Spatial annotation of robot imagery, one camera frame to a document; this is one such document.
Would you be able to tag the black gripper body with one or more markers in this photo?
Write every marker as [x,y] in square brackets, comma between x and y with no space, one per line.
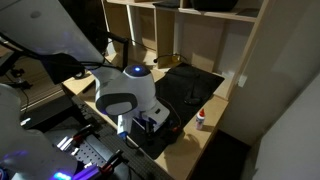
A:
[151,129]

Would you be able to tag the dark mechanical keyboard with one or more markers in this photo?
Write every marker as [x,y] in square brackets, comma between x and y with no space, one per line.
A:
[173,134]

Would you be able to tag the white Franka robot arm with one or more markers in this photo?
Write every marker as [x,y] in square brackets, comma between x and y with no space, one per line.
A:
[123,90]

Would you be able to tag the white glue bottle red cap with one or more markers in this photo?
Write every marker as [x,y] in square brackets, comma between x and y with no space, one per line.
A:
[200,118]

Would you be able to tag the red black clamp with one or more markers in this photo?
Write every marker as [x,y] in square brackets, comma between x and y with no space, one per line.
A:
[83,133]
[111,161]

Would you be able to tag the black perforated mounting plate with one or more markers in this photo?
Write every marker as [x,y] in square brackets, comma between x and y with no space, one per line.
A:
[86,155]

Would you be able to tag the black desk mat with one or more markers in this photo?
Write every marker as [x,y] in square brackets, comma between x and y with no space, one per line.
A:
[206,83]

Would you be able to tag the white tag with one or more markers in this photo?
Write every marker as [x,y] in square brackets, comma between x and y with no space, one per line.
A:
[242,80]

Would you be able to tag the wooden shelf unit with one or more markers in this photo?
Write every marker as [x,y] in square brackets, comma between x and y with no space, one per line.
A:
[206,36]

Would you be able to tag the large black panel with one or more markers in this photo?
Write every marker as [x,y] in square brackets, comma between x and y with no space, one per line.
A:
[86,23]

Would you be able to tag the flat black tablet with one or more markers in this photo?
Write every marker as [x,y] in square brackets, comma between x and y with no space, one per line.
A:
[166,3]

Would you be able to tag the black box on shelf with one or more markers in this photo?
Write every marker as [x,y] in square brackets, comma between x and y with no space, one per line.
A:
[213,4]

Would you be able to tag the black tripod stand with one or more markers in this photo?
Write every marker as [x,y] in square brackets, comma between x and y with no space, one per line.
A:
[16,75]

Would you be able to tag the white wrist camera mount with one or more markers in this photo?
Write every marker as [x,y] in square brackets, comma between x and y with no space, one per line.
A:
[156,113]

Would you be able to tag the black metal bracket stand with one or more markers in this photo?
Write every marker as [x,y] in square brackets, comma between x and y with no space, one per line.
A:
[124,46]

